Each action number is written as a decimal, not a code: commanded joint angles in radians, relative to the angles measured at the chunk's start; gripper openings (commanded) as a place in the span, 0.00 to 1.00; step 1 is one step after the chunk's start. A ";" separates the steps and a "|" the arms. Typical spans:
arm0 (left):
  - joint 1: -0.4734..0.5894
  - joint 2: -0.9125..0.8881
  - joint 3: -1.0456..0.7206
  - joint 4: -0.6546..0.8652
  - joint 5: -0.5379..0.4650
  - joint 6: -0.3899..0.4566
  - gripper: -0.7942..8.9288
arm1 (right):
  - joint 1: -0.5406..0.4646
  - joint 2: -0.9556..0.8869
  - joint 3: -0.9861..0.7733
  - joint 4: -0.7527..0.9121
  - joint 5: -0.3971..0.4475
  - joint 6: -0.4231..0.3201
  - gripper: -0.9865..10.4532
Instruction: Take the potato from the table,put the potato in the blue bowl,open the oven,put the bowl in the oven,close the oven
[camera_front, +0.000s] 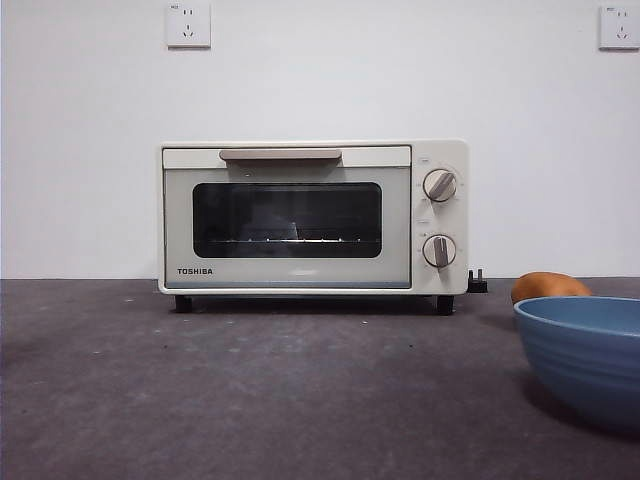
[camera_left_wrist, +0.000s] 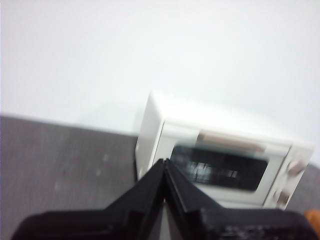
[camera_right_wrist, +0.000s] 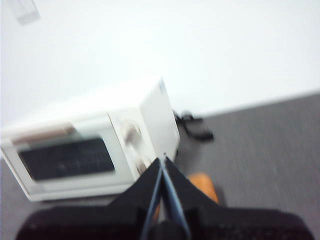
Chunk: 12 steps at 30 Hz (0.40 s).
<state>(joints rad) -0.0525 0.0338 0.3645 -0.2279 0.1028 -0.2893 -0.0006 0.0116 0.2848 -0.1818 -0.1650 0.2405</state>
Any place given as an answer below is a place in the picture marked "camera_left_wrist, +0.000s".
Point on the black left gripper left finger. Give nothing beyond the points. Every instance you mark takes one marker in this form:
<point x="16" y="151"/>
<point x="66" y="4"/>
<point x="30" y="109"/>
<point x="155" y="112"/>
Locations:
<point x="105" y="225"/>

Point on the beige oven temperature knob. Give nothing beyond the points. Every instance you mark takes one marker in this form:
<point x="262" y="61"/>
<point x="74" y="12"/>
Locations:
<point x="296" y="167"/>

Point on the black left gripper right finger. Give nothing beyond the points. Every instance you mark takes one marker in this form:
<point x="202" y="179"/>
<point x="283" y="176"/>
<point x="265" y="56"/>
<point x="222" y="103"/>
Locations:
<point x="225" y="225"/>

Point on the brown potato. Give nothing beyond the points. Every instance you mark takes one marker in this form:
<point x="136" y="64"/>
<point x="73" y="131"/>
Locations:
<point x="314" y="225"/>

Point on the white Toshiba toaster oven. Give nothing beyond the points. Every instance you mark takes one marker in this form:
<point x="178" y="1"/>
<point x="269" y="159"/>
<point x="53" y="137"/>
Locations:
<point x="147" y="130"/>

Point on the beige oven timer knob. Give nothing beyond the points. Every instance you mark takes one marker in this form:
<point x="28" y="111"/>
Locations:
<point x="283" y="197"/>

